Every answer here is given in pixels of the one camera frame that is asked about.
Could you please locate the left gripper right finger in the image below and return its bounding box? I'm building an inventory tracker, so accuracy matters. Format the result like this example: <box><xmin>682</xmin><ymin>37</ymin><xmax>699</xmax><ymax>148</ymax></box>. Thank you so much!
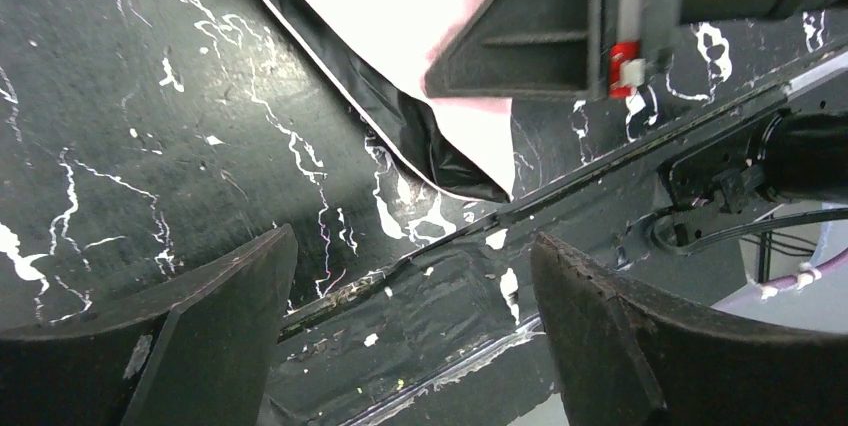
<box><xmin>530</xmin><ymin>234</ymin><xmax>847</xmax><ymax>425</ymax></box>

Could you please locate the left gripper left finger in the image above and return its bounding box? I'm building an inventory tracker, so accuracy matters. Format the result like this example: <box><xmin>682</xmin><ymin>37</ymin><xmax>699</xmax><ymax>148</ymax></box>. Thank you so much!
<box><xmin>1</xmin><ymin>225</ymin><xmax>298</xmax><ymax>425</ymax></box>

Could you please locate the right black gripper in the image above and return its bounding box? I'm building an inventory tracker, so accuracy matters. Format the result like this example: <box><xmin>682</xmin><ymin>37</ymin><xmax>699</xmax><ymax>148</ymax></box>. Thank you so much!
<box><xmin>424</xmin><ymin>0</ymin><xmax>683</xmax><ymax>100</ymax></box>

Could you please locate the pink and black folding umbrella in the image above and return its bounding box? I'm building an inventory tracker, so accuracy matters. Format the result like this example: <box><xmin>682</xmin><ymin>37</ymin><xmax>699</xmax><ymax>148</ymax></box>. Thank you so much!
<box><xmin>261</xmin><ymin>0</ymin><xmax>515</xmax><ymax>203</ymax></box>

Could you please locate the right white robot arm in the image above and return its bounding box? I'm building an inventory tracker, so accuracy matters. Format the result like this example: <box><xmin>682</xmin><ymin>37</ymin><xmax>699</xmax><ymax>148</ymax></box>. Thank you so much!
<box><xmin>424</xmin><ymin>0</ymin><xmax>847</xmax><ymax>101</ymax></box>

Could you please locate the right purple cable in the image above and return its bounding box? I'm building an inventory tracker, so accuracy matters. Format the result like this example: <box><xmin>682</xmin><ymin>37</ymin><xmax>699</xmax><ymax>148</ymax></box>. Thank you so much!
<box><xmin>755</xmin><ymin>247</ymin><xmax>848</xmax><ymax>298</ymax></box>

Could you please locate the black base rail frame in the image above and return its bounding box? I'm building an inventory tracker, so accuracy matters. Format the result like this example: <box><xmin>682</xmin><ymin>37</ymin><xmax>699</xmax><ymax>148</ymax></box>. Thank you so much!
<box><xmin>258</xmin><ymin>50</ymin><xmax>847</xmax><ymax>425</ymax></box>

